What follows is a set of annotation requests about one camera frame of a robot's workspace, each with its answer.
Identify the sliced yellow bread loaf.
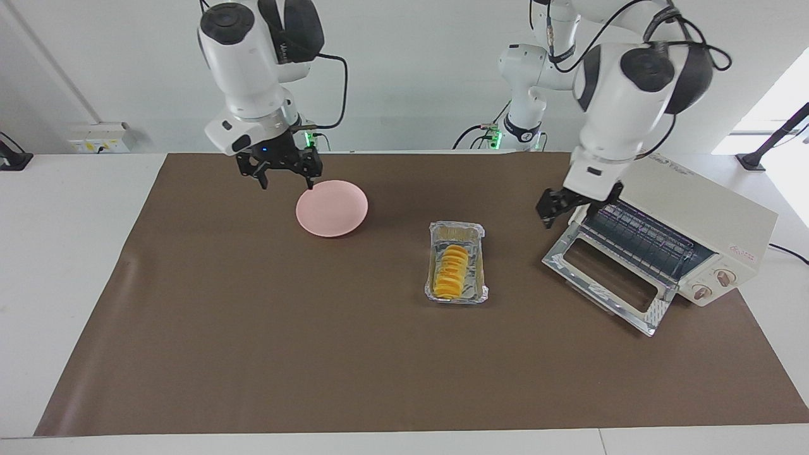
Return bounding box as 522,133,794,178
433,245,470,301

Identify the aluminium foil tray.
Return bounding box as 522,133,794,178
424,221,489,306

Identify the glass oven door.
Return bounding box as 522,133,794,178
542,221,681,337

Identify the white toaster oven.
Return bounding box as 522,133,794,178
568,152,780,309

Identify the pink round plate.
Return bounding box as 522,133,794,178
295,179,370,239

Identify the brown table mat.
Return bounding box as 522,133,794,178
35,152,809,437

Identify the black stand base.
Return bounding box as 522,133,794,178
0,131,34,172

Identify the metal oven wire rack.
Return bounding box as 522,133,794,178
580,200,703,284

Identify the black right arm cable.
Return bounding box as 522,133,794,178
314,52,350,131

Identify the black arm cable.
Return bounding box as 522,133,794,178
545,0,734,75
314,52,350,131

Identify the black left base cable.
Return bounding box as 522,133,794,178
451,100,511,151

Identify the black slanted camera stand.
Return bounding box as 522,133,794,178
736,102,809,172

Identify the white wall socket box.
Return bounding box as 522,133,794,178
68,121,137,155

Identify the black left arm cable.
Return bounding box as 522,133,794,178
545,0,734,75

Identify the black oven power cable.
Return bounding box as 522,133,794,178
767,243,809,267

